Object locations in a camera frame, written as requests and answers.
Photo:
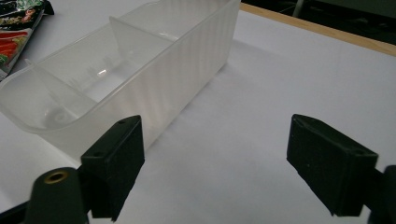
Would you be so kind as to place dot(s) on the red and green snack packet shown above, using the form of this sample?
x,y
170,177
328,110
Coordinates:
x,y
14,43

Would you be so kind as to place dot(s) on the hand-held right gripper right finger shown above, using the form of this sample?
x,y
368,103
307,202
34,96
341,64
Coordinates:
x,y
327,161

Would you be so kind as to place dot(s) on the metal stand leg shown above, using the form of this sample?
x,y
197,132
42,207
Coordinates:
x,y
298,7

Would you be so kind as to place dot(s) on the dark snack packet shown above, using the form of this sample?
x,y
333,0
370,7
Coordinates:
x,y
23,6

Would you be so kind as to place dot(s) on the translucent plastic divided bin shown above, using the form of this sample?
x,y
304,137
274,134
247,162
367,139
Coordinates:
x,y
124,77

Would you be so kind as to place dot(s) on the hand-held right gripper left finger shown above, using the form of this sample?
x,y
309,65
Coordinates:
x,y
115,161

